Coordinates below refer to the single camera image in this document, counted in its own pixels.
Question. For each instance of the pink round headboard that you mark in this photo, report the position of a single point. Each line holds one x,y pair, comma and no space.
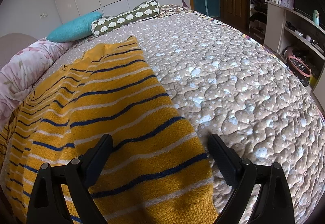
12,43

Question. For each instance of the white shelf unit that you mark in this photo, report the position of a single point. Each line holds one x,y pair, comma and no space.
286,27

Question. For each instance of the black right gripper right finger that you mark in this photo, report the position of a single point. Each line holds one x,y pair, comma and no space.
274,203

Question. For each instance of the olive patterned bolster pillow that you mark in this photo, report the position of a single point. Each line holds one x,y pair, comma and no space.
146,10

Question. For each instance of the beige dotted quilted bedspread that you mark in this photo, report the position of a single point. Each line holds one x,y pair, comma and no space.
223,82

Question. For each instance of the white wall socket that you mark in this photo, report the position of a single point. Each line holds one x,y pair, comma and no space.
43,15

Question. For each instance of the pink rimmed basket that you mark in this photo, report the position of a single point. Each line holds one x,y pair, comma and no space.
299,69

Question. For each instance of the yellow striped knit sweater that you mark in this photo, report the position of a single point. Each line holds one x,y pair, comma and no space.
158,170

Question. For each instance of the teal cushion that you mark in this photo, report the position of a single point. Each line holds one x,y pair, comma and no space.
74,30

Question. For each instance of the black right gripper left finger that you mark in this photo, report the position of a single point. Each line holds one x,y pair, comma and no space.
47,203

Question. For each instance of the pink floral duvet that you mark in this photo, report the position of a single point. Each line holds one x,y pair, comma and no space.
24,69

